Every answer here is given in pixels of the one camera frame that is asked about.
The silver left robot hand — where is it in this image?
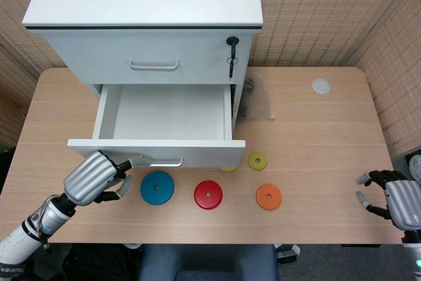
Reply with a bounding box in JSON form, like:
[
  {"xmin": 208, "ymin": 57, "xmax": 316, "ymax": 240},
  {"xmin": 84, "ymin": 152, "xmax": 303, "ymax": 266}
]
[{"xmin": 62, "ymin": 150, "xmax": 152, "ymax": 205}]

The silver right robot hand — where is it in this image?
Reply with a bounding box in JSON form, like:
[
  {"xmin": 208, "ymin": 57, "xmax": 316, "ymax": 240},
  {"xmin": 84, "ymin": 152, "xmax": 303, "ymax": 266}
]
[{"xmin": 355, "ymin": 169, "xmax": 421, "ymax": 232}]

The white cabinet drawer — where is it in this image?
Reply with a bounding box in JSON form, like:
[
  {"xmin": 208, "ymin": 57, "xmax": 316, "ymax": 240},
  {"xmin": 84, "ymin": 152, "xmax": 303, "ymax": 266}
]
[{"xmin": 67, "ymin": 83, "xmax": 247, "ymax": 170}]

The white drawer with key lock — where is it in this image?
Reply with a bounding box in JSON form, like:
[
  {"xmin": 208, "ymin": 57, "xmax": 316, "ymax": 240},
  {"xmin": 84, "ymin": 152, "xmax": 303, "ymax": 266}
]
[{"xmin": 41, "ymin": 32, "xmax": 255, "ymax": 86}]

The blue robot torso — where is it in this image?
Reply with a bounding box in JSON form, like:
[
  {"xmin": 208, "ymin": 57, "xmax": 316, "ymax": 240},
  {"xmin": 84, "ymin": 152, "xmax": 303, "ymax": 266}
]
[{"xmin": 137, "ymin": 243, "xmax": 280, "ymax": 281}]

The clear plastic bag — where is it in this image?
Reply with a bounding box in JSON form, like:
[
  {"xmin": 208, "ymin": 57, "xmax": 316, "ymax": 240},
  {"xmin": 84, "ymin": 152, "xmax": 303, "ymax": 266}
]
[{"xmin": 235, "ymin": 70, "xmax": 276, "ymax": 120}]

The blue wooden ring disc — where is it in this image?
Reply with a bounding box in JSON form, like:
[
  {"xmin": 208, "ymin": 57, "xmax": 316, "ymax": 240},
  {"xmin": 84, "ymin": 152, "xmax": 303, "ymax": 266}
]
[{"xmin": 139, "ymin": 170, "xmax": 176, "ymax": 205}]

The red wooden ring disc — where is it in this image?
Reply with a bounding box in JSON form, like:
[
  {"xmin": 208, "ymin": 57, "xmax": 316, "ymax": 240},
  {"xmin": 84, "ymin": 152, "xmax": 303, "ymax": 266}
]
[{"xmin": 193, "ymin": 180, "xmax": 224, "ymax": 211}]

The grey metal bracket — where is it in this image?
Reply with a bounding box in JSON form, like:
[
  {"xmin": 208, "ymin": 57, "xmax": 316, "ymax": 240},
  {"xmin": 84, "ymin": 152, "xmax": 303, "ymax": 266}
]
[{"xmin": 276, "ymin": 243, "xmax": 302, "ymax": 265}]

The orange wooden ring disc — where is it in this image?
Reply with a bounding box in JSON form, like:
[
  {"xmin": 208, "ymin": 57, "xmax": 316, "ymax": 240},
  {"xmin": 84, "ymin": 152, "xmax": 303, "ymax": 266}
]
[{"xmin": 256, "ymin": 183, "xmax": 283, "ymax": 211}]

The white round cable grommet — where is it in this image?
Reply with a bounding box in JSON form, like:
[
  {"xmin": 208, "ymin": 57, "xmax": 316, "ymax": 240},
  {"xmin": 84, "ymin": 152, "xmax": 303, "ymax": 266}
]
[{"xmin": 311, "ymin": 78, "xmax": 332, "ymax": 95}]

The green wooden ring disc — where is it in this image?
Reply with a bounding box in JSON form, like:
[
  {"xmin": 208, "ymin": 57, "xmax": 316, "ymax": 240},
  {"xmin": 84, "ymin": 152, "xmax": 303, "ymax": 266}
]
[{"xmin": 248, "ymin": 151, "xmax": 269, "ymax": 172}]

